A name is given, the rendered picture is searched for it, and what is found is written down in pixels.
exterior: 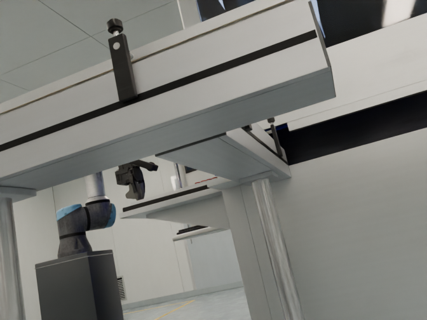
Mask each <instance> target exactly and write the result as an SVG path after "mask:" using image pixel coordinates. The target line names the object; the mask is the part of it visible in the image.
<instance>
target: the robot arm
mask: <svg viewBox="0 0 427 320"><path fill-rule="evenodd" d="M140 167H142V168H145V169H147V170H148V171H157V170H158V165H156V164H154V163H153V162H146V161H143V160H140V159H139V160H136V161H132V162H130V163H126V164H122V165H120V166H118V168H119V170H117V171H115V176H116V182H117V185H125V186H127V185H129V191H128V192H127V193H126V194H125V196H126V198H127V199H136V200H137V201H138V200H141V199H144V196H145V182H144V177H143V174H142V170H141V169H140ZM85 182H86V191H87V196H88V200H87V202H85V207H82V205H81V204H73V205H70V206H66V207H64V208H61V209H59V210H58V211H57V225H58V234H59V239H60V244H59V248H58V255H57V256H58V258H62V257H68V256H71V255H75V254H79V253H84V252H87V251H93V250H92V247H91V245H90V243H89V241H88V239H87V238H86V231H90V230H97V229H105V228H108V227H112V226H113V225H114V223H115V219H116V207H115V205H114V204H113V203H110V199H109V198H108V197H106V194H105V187H104V179H103V174H102V171H100V172H98V173H94V174H92V175H88V176H85Z"/></svg>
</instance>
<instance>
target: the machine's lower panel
mask: <svg viewBox="0 0 427 320"><path fill-rule="evenodd" d="M289 169H290V173H291V176H292V177H291V178H287V179H284V180H280V181H277V182H272V183H270V184H271V189H272V192H273V197H274V201H275V204H276V209H277V212H278V216H279V219H280V224H281V229H282V231H283V236H284V239H285V244H286V247H287V251H288V256H289V259H290V263H291V266H292V271H293V274H294V279H295V283H296V286H297V290H298V294H299V298H300V301H301V306H302V310H303V313H304V318H305V320H427V128H423V129H421V130H417V131H412V132H410V133H405V134H403V135H398V136H395V137H391V138H387V139H384V140H380V141H377V142H373V143H369V144H366V145H362V146H359V147H355V148H352V149H348V150H344V151H340V152H336V153H333V154H329V155H327V156H322V157H318V158H316V159H311V160H309V161H304V162H301V163H297V164H293V165H290V166H289ZM240 187H241V192H242V196H243V200H244V203H245V208H246V212H247V217H248V221H249V225H250V230H251V233H252V237H253V241H254V246H255V250H256V254H257V259H258V262H259V267H260V270H261V275H262V280H263V283H264V288H265V291H266V296H267V299H268V304H269V309H270V312H271V317H272V320H284V316H283V312H282V309H281V304H280V299H279V296H278V291H277V288H276V283H275V279H274V275H273V271H272V268H271V262H270V259H269V255H268V250H267V247H266V242H265V239H264V234H263V231H262V226H261V221H260V218H259V214H258V211H257V206H256V203H255V198H254V193H253V190H252V187H251V186H247V185H240Z"/></svg>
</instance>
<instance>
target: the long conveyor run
mask: <svg viewBox="0 0 427 320"><path fill-rule="evenodd" d="M107 30H108V32H109V33H111V34H114V37H112V38H109V39H108V42H109V49H110V52H111V59H110V60H107V61H104V62H102V63H99V64H97V65H94V66H92V67H89V68H87V69H85V70H82V71H80V72H77V73H75V74H72V75H70V76H67V77H65V78H62V79H59V80H58V81H55V82H53V83H50V84H47V85H45V86H42V87H40V88H38V89H35V90H32V91H30V92H28V93H25V94H23V95H20V96H18V97H15V98H12V99H11V100H8V101H5V102H3V103H0V186H3V187H17V188H25V189H36V192H37V191H40V190H43V189H47V188H50V187H53V186H56V185H60V184H62V183H66V182H70V181H72V180H75V179H78V178H82V177H85V176H88V175H92V174H94V173H98V172H100V171H104V170H108V169H110V168H114V167H117V166H120V165H122V164H126V163H130V162H132V161H136V160H139V159H142V158H145V157H149V156H152V155H155V154H158V153H161V152H164V151H167V150H170V149H174V148H177V147H180V146H183V145H187V144H189V143H193V142H197V141H199V140H202V139H205V138H209V137H212V136H215V135H219V134H221V133H225V132H227V131H231V130H235V129H237V128H241V127H244V126H247V125H249V124H254V123H257V122H259V121H263V120H266V119H269V118H272V117H276V116H279V115H282V114H285V113H288V112H292V111H294V110H297V109H301V108H304V107H307V106H310V105H314V104H316V103H320V102H324V101H326V100H330V99H332V98H335V97H336V91H335V86H334V78H333V74H332V66H331V63H330V60H329V56H328V53H327V49H326V47H325V43H324V41H323V37H322V33H321V30H320V27H319V25H318V20H317V18H316V14H315V11H314V8H313V4H312V2H311V1H310V0H255V1H252V2H251V3H248V4H245V5H243V6H240V7H238V8H235V9H233V10H231V11H228V12H225V13H223V14H221V15H218V16H216V17H213V18H211V19H208V20H205V21H204V22H201V23H198V24H196V25H193V26H191V27H188V28H186V29H184V30H181V31H178V32H176V33H174V34H171V35H169V36H166V37H164V38H161V39H159V40H157V41H154V42H151V43H149V44H146V45H144V46H141V47H139V48H137V49H134V50H131V51H129V49H128V43H127V38H126V35H124V34H123V33H121V32H122V31H123V24H122V21H121V20H118V19H117V18H112V19H110V20H109V21H108V22H107ZM120 33H121V34H120Z"/></svg>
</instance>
